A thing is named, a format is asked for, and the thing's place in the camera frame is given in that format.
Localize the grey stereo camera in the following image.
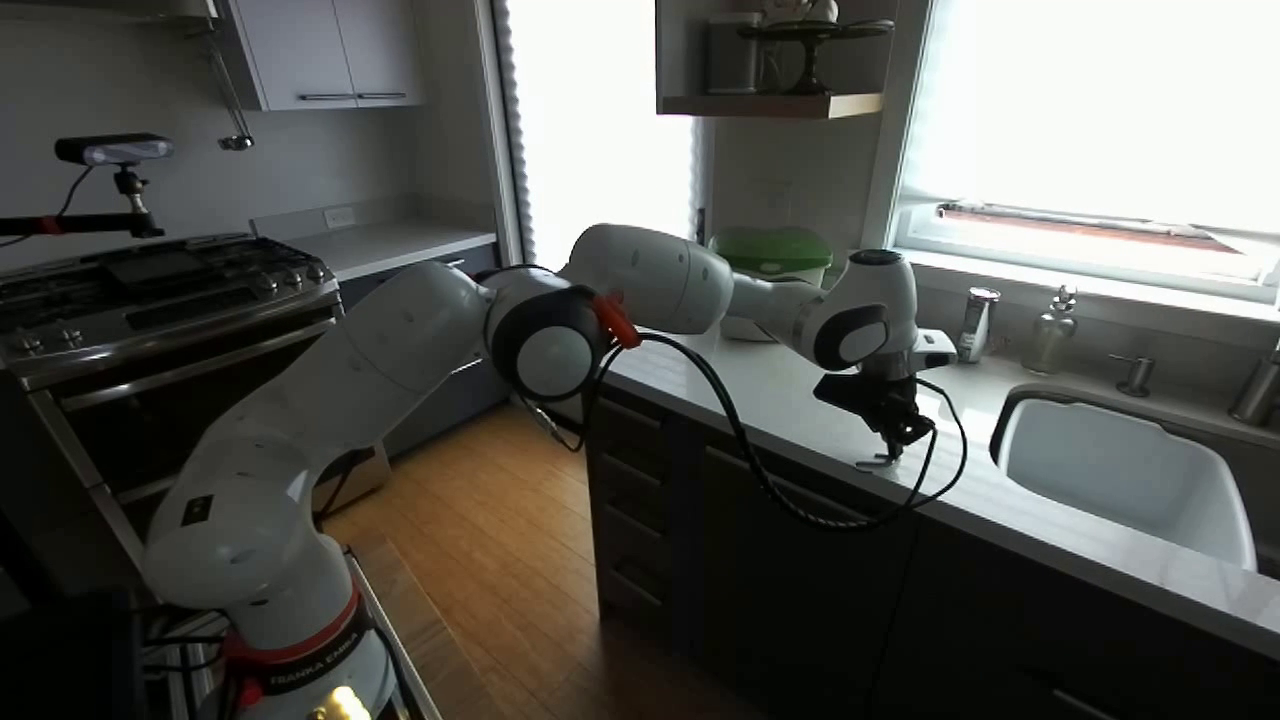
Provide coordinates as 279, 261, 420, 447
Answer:
53, 127, 175, 173

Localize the long silver cabinet handle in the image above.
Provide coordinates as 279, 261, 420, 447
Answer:
701, 438, 831, 526

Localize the wall shelf unit wooden board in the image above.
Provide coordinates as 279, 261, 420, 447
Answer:
650, 0, 894, 124

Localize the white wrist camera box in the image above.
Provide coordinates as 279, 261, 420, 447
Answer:
911, 325, 963, 366

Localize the white wall cabinet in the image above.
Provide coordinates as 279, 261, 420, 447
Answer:
214, 0, 429, 115

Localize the dark kitchen counter cabinet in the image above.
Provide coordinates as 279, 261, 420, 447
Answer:
585, 377, 1280, 720

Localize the sink faucet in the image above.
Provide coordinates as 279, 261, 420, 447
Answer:
1021, 280, 1083, 377

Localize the small chrome sink fitting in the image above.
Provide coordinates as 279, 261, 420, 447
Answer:
1117, 350, 1160, 400

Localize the black steel gas stove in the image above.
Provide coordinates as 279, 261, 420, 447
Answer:
0, 233, 348, 597

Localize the chrome soap dispenser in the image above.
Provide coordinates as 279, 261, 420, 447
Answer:
957, 284, 1005, 366

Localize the small framed picture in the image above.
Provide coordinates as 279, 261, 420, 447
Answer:
703, 21, 761, 97

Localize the glass door with blinds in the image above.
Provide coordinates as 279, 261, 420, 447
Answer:
492, 0, 703, 276

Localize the kitchen window with blind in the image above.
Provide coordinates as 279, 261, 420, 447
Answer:
887, 0, 1280, 309

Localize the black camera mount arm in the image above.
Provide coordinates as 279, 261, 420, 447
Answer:
0, 159, 171, 247

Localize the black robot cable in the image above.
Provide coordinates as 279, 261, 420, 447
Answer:
531, 297, 975, 535

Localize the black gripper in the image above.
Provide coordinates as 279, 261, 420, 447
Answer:
811, 365, 940, 462

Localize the white kitchen sink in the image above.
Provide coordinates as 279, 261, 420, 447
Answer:
988, 381, 1262, 577

